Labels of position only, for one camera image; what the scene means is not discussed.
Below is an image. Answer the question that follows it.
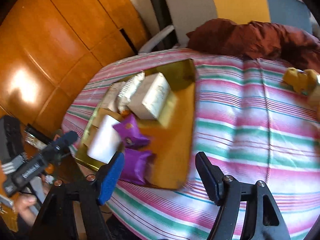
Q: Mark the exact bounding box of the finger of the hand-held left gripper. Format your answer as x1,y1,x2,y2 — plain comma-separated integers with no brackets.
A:
47,131,78,155

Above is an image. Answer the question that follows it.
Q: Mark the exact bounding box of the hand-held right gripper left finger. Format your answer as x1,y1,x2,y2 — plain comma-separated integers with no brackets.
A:
32,152,125,240

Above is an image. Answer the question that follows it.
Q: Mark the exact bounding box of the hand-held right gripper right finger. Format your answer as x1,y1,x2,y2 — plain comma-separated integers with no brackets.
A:
195,151,292,240

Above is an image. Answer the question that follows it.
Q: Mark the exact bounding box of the purple packet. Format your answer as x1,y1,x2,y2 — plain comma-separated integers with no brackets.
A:
120,149,153,185
112,115,150,148

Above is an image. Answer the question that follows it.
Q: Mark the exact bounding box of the white paper packet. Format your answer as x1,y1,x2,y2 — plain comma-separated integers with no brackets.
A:
89,115,123,163

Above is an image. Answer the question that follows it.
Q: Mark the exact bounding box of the gold tray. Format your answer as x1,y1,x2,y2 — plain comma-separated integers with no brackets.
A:
76,59,197,190

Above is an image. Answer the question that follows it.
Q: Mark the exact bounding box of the white printed box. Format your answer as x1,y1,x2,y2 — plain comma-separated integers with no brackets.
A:
129,72,172,119

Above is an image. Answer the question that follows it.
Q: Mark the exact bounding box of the yellow dotted pouch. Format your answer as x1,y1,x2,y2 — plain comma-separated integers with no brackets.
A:
284,67,320,94

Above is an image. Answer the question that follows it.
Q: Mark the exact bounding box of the person's left hand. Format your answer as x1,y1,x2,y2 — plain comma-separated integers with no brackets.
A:
14,195,43,227

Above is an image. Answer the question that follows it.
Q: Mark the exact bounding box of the striped bedsheet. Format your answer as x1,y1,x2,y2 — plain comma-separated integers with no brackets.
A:
61,47,320,240

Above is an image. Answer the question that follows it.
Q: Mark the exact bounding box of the wooden wardrobe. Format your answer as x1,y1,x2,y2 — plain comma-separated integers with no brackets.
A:
0,0,150,135

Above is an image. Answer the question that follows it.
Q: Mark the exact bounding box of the grey chair armrest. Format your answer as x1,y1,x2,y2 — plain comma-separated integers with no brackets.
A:
138,25,175,53

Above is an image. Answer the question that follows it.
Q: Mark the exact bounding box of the maroon jacket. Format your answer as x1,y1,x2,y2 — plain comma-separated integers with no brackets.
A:
186,19,320,72

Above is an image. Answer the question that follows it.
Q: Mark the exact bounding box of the dark rolled mat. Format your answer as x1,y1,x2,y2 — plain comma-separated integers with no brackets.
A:
146,0,175,49

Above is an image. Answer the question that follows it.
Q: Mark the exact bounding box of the grey yellow blue headboard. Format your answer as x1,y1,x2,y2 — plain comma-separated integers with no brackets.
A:
164,0,313,48

